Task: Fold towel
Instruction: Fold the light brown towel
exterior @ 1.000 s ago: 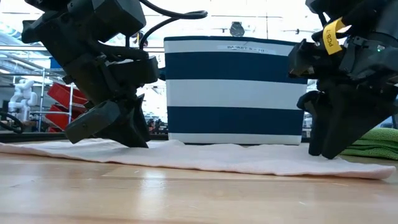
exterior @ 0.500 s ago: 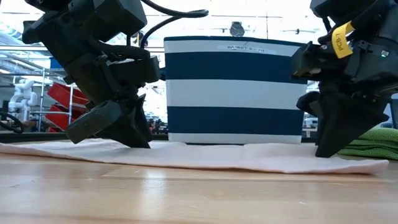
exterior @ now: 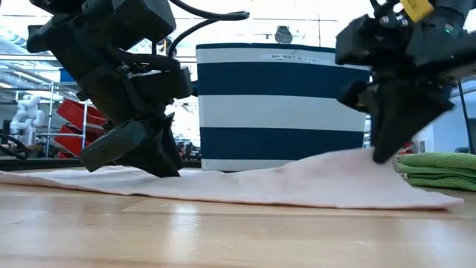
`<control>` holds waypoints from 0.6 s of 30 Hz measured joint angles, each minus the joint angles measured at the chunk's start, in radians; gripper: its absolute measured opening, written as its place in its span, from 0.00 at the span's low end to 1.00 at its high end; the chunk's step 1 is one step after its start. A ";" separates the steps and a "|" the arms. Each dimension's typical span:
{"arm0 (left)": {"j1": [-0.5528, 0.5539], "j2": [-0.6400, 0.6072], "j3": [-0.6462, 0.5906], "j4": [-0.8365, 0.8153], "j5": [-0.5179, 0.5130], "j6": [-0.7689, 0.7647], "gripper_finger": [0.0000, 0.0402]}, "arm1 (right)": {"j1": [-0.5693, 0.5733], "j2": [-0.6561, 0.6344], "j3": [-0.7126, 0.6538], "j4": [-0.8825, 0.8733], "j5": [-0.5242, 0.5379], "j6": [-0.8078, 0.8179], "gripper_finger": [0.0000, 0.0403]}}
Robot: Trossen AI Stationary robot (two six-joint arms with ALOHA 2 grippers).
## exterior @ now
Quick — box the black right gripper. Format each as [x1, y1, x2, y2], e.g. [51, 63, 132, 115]
[334, 0, 476, 165]

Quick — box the yellow cable tag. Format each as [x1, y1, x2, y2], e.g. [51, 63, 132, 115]
[399, 0, 435, 23]

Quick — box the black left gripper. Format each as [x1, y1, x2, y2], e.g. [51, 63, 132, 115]
[26, 10, 193, 179]

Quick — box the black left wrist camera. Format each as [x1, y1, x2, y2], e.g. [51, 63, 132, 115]
[83, 0, 178, 51]

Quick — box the green microfibre towel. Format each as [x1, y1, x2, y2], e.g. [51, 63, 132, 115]
[394, 151, 476, 193]

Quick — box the navy white-striped fabric basket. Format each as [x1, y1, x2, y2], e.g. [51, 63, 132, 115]
[191, 42, 372, 173]

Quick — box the pale pink woven towel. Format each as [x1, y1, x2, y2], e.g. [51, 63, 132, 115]
[0, 147, 465, 211]

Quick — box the black aluminium table frame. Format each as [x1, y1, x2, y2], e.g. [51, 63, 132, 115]
[0, 157, 202, 172]

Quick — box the thin black pole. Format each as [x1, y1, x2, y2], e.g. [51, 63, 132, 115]
[456, 77, 476, 156]

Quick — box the grey metal shelf rack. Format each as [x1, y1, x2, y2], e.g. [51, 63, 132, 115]
[36, 81, 111, 160]

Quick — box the white jointed robot arm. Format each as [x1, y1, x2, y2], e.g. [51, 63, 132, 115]
[9, 95, 46, 147]

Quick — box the blue storage bin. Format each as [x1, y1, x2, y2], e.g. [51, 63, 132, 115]
[59, 68, 78, 83]

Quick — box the red storage bin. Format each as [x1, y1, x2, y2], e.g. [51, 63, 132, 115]
[54, 124, 106, 157]
[56, 98, 109, 127]

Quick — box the black curved hose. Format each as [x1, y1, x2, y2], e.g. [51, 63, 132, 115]
[0, 133, 30, 161]

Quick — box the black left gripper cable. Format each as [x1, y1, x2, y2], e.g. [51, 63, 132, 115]
[168, 0, 251, 59]

